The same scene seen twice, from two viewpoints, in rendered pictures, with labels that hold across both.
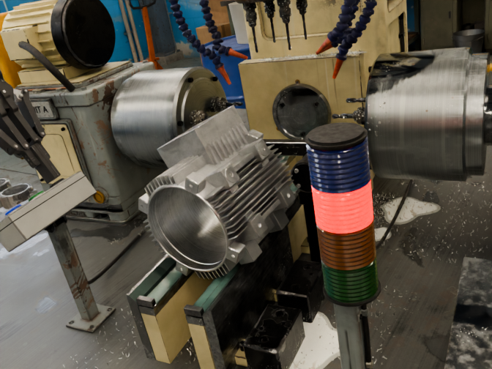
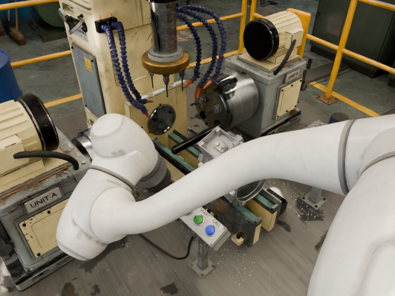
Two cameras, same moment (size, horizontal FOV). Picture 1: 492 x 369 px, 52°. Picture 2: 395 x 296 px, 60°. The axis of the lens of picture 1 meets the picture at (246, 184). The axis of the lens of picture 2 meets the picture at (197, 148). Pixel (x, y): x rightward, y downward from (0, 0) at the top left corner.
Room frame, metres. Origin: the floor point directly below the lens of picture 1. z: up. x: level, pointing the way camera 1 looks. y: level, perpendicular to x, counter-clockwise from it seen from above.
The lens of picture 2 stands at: (0.63, 0.99, 1.86)
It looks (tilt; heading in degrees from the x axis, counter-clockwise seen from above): 39 degrees down; 288
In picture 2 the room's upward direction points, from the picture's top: straight up
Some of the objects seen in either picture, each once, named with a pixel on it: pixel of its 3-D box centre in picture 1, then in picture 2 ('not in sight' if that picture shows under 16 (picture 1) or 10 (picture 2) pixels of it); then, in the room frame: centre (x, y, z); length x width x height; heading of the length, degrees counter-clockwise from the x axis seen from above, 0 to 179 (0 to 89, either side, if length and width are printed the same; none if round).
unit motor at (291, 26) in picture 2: not in sight; (279, 59); (0.72, -0.64, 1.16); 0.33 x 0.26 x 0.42; 59
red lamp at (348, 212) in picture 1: (342, 200); not in sight; (0.46, -0.09, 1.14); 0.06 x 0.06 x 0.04
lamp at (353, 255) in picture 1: (346, 237); not in sight; (0.46, -0.09, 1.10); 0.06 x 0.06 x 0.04
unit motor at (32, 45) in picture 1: (56, 84); (13, 177); (1.37, 0.45, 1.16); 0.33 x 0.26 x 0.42; 59
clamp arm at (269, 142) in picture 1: (278, 147); (197, 138); (0.97, -0.08, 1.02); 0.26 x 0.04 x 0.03; 59
